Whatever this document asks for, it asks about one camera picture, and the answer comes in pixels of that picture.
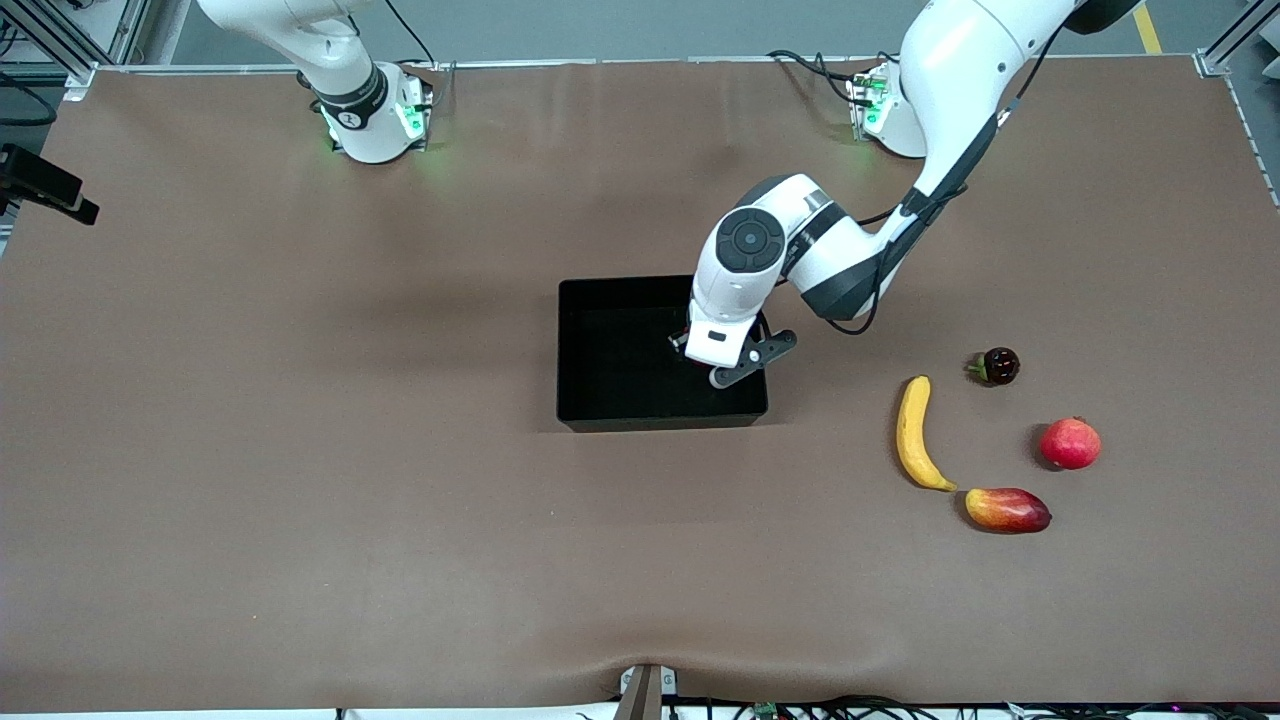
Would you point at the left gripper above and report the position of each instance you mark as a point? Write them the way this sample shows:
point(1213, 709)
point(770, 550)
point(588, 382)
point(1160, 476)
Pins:
point(676, 340)

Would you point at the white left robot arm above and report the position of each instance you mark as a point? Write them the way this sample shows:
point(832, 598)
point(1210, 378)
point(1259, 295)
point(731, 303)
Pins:
point(960, 60)

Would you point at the metal bracket post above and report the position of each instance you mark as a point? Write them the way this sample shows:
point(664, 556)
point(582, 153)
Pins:
point(645, 695)

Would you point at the red yellow mango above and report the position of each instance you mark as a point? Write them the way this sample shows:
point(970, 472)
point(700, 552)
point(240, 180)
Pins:
point(1005, 510)

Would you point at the dark purple mangosteen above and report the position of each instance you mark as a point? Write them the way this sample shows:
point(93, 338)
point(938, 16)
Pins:
point(1000, 366)

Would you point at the yellow banana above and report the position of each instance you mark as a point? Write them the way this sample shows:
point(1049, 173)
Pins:
point(908, 430)

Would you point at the red pomegranate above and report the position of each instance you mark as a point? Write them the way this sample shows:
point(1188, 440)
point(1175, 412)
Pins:
point(1070, 445)

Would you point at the aluminium frame profile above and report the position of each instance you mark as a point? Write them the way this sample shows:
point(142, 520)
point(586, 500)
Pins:
point(1235, 45)
point(110, 30)

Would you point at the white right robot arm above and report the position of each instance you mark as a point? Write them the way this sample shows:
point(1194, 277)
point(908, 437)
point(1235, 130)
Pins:
point(365, 120)

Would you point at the black plastic box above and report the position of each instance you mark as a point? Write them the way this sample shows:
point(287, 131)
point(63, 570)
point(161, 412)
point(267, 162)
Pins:
point(620, 370)

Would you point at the brown table mat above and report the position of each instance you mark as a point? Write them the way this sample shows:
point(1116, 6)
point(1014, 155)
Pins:
point(640, 560)

